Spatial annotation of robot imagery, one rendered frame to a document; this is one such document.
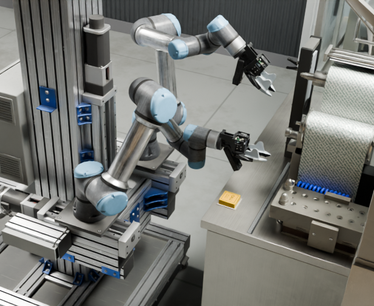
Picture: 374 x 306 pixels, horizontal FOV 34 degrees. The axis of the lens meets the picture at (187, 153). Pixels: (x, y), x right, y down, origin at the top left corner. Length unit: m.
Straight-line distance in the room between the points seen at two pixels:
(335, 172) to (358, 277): 0.91
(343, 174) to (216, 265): 0.63
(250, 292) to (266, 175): 0.51
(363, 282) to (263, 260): 0.92
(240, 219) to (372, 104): 0.69
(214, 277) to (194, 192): 1.51
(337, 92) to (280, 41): 3.23
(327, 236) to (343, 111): 0.54
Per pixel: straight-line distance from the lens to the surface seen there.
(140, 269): 3.19
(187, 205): 3.92
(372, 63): 2.51
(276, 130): 3.02
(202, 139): 2.49
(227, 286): 2.60
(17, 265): 3.28
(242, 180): 2.65
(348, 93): 2.50
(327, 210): 2.35
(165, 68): 2.79
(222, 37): 2.35
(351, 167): 2.38
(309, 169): 2.43
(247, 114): 4.94
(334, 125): 2.33
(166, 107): 2.25
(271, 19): 5.66
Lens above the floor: 2.46
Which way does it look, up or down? 34 degrees down
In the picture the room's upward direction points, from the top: 3 degrees clockwise
